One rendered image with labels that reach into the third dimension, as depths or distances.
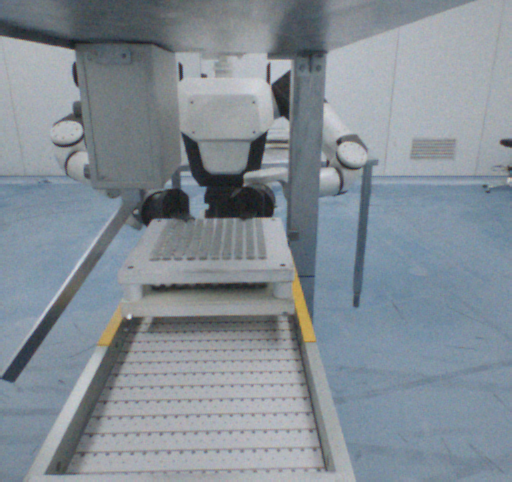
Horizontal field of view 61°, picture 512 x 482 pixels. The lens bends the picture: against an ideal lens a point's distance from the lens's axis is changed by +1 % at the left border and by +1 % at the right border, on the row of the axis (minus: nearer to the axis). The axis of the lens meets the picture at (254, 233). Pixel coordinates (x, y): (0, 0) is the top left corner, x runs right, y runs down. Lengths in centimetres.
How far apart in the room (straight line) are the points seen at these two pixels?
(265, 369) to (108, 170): 36
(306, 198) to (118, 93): 42
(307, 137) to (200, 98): 43
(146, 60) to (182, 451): 48
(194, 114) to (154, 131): 57
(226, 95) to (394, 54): 482
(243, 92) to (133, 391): 84
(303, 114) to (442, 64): 530
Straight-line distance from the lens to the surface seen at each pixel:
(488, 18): 634
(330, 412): 50
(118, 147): 67
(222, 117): 121
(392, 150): 601
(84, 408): 55
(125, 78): 66
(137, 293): 64
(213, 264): 62
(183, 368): 62
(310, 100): 86
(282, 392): 57
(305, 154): 87
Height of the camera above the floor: 127
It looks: 19 degrees down
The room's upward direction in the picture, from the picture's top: straight up
